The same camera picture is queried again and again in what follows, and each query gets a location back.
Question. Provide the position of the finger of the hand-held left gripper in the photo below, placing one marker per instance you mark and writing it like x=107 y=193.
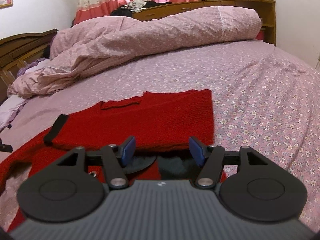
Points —
x=6 y=148

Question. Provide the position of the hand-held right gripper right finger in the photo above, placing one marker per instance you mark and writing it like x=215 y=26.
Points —
x=196 y=151

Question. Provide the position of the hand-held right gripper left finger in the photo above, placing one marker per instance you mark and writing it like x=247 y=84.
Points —
x=128 y=150

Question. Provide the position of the red knit sweater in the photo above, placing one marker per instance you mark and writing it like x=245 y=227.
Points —
x=162 y=120

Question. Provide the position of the dark clothes pile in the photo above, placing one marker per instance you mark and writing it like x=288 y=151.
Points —
x=120 y=12

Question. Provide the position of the lavender sheet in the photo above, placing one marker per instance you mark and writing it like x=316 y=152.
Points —
x=10 y=110

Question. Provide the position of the pink floral bedsheet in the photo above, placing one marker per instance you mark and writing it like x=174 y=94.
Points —
x=250 y=92

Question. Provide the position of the purple cloth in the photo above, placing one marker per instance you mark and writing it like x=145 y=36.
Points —
x=30 y=66

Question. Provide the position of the pink quilt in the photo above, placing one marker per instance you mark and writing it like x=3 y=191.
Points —
x=150 y=37

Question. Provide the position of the red item in shelf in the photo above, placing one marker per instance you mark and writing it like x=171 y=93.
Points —
x=261 y=34

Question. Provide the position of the white crumpled cloth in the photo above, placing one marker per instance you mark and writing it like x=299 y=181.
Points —
x=136 y=4

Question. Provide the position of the wooden headboard with shelves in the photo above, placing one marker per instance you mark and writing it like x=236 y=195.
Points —
x=268 y=15

